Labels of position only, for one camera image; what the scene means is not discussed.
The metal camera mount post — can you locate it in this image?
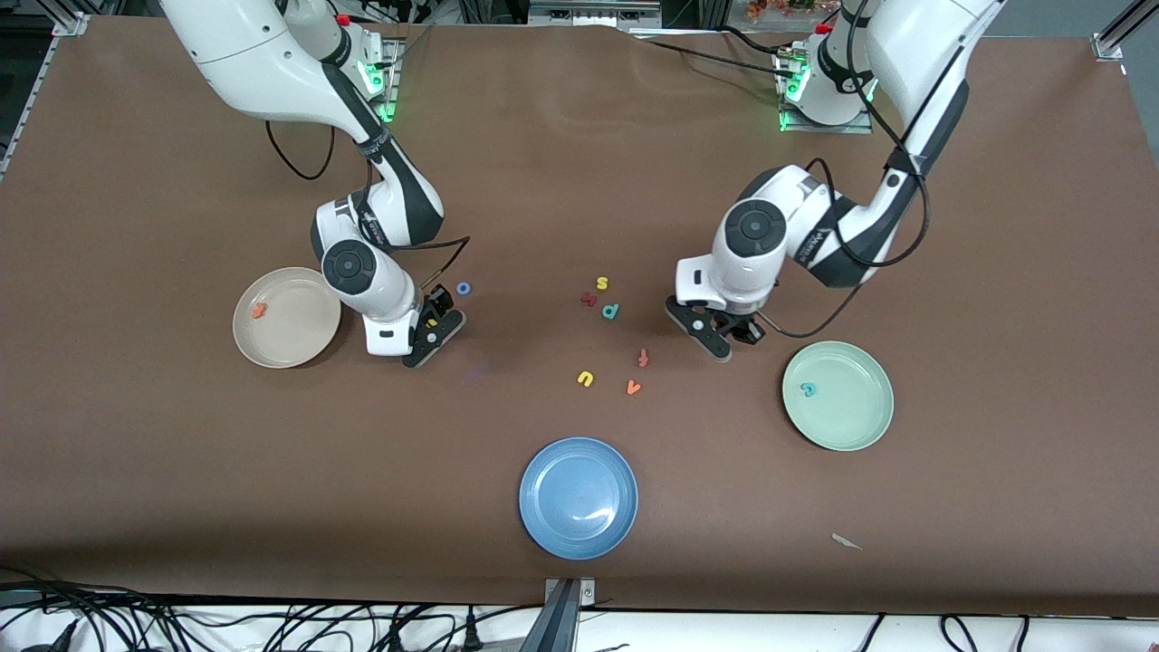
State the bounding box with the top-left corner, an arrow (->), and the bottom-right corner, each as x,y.
521,578 -> 597,652

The orange flower bunch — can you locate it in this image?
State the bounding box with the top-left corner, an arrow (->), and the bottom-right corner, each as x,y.
744,0 -> 820,24

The large table cover sheet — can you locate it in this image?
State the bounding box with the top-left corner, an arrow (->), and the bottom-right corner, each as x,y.
0,18 -> 1159,618

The light green plate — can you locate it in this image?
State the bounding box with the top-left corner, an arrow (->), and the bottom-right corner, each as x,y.
781,340 -> 896,453

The grey power strip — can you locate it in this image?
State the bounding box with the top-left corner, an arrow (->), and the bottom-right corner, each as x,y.
528,0 -> 662,28

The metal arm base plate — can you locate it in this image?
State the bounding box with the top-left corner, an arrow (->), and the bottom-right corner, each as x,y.
358,36 -> 401,123
777,45 -> 875,135

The aluminium frame rail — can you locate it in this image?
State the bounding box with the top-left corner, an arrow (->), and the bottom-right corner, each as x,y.
1091,0 -> 1159,62
0,11 -> 91,182

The beige brown plate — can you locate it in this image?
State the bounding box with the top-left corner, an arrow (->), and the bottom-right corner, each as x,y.
233,266 -> 343,369

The blue plate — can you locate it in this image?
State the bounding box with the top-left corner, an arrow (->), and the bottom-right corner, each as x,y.
519,437 -> 639,561

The black table cable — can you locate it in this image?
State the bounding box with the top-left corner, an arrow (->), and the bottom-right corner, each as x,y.
634,36 -> 796,78

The black looping arm cable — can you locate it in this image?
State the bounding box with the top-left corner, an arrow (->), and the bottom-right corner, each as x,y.
265,122 -> 336,181

